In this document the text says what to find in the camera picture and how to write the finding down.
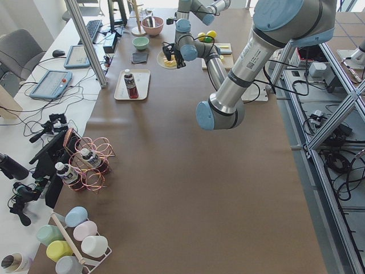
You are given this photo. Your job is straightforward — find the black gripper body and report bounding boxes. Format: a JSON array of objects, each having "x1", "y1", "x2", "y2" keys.
[{"x1": 162, "y1": 42, "x2": 183, "y2": 61}]

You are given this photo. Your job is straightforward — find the white plate with donuts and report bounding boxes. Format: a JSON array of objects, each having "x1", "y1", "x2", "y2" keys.
[{"x1": 156, "y1": 51, "x2": 177, "y2": 69}]

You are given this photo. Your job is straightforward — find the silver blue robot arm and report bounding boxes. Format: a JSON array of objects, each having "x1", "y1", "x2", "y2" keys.
[
  {"x1": 163, "y1": 17, "x2": 228, "y2": 90},
  {"x1": 174, "y1": 1, "x2": 336, "y2": 130}
]

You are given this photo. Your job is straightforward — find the cream rectangular tray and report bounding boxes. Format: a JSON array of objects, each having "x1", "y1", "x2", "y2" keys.
[{"x1": 114, "y1": 70, "x2": 151, "y2": 100}]

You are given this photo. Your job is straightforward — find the pink bowl with ice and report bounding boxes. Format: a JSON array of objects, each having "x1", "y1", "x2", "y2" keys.
[{"x1": 141, "y1": 15, "x2": 164, "y2": 36}]

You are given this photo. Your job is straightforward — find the mint green bowl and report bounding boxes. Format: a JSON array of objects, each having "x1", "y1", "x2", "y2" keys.
[{"x1": 132, "y1": 37, "x2": 149, "y2": 50}]

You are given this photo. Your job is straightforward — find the metal ice scoop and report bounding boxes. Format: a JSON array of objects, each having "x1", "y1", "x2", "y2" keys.
[{"x1": 145, "y1": 15, "x2": 157, "y2": 28}]

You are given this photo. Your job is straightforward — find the dark grey folded cloth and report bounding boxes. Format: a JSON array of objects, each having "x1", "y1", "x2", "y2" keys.
[{"x1": 131, "y1": 53, "x2": 149, "y2": 64}]

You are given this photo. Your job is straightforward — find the yellow lemon left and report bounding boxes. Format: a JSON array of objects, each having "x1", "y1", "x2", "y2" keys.
[{"x1": 197, "y1": 32, "x2": 206, "y2": 42}]

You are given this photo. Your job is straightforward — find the yellow lemon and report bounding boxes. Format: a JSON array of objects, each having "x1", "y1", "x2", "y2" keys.
[
  {"x1": 206, "y1": 30, "x2": 217, "y2": 38},
  {"x1": 197, "y1": 32, "x2": 206, "y2": 42}
]

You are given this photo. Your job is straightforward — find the green lime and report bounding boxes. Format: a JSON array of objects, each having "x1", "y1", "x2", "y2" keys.
[{"x1": 204, "y1": 37, "x2": 213, "y2": 43}]

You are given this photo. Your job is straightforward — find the wooden mug tree stand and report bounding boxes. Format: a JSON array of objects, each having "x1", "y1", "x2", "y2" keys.
[{"x1": 127, "y1": 0, "x2": 146, "y2": 37}]

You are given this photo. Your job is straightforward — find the yellow lemon right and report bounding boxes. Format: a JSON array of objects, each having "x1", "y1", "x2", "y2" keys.
[{"x1": 206, "y1": 30, "x2": 217, "y2": 38}]

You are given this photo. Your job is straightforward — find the wooden cutting board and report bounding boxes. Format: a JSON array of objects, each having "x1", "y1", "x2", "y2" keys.
[{"x1": 201, "y1": 42, "x2": 235, "y2": 71}]

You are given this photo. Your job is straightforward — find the dark red drink bottle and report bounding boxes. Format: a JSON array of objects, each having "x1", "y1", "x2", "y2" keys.
[{"x1": 123, "y1": 69, "x2": 139, "y2": 99}]

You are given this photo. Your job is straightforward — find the black keyboard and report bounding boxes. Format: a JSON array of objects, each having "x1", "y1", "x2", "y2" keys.
[{"x1": 86, "y1": 20, "x2": 103, "y2": 43}]

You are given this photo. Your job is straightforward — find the blue teach pendant far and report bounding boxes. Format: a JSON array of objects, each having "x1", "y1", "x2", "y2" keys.
[{"x1": 64, "y1": 45, "x2": 90, "y2": 69}]

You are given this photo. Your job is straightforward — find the blue teach pendant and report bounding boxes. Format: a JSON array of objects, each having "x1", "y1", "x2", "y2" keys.
[
  {"x1": 29, "y1": 70, "x2": 72, "y2": 100},
  {"x1": 64, "y1": 45, "x2": 90, "y2": 69}
]

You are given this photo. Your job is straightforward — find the black computer mouse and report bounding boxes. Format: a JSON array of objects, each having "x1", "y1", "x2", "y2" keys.
[{"x1": 52, "y1": 50, "x2": 65, "y2": 58}]

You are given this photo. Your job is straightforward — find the blue teach pendant near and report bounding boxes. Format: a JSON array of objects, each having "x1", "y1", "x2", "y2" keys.
[{"x1": 29, "y1": 70, "x2": 72, "y2": 100}]

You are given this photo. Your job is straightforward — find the bottle in rack back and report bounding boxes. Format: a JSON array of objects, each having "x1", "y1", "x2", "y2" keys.
[{"x1": 80, "y1": 148, "x2": 110, "y2": 174}]

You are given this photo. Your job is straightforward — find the bottle in rack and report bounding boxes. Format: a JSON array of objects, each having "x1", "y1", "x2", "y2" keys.
[
  {"x1": 80, "y1": 148, "x2": 110, "y2": 174},
  {"x1": 55, "y1": 162, "x2": 84, "y2": 191}
]

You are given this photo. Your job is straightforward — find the grey office chair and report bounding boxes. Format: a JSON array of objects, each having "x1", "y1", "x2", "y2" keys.
[{"x1": 1, "y1": 29, "x2": 46, "y2": 82}]

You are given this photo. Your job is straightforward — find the bottle in rack front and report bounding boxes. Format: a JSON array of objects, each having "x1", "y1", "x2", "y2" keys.
[{"x1": 55, "y1": 162, "x2": 84, "y2": 191}]

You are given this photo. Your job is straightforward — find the light blue cup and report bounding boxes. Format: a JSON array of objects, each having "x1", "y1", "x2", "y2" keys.
[{"x1": 65, "y1": 206, "x2": 88, "y2": 227}]

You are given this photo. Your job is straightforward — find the pink cup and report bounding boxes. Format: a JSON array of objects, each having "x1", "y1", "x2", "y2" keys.
[{"x1": 73, "y1": 220, "x2": 98, "y2": 241}]

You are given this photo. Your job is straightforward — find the white cup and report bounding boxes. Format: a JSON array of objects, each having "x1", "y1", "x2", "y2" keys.
[{"x1": 81, "y1": 235, "x2": 108, "y2": 257}]

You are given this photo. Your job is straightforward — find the mint green cup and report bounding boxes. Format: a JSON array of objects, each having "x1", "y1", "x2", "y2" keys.
[{"x1": 36, "y1": 224, "x2": 64, "y2": 246}]

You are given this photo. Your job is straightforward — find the white cup rack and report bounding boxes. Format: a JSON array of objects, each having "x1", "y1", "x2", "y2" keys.
[{"x1": 50, "y1": 212, "x2": 112, "y2": 273}]

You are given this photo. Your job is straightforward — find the yellow cup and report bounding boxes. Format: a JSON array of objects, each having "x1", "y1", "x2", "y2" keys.
[{"x1": 46, "y1": 240, "x2": 74, "y2": 262}]

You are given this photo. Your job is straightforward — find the grey cup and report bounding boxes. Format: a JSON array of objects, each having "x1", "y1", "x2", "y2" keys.
[{"x1": 55, "y1": 256, "x2": 83, "y2": 274}]

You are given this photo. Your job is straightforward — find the paper cup metal inside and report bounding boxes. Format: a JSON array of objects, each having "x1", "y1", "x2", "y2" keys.
[{"x1": 1, "y1": 253, "x2": 33, "y2": 273}]

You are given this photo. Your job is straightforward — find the aluminium frame post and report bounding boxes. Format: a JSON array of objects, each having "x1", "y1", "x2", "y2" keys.
[{"x1": 65, "y1": 0, "x2": 108, "y2": 88}]

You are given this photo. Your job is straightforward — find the copper wire bottle rack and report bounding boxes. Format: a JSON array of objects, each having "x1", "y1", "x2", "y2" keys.
[{"x1": 63, "y1": 128, "x2": 115, "y2": 193}]

